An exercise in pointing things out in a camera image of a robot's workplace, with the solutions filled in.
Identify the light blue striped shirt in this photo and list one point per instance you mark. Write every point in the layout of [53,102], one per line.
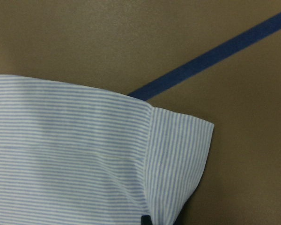
[78,155]

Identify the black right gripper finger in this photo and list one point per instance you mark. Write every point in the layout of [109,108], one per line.
[145,220]

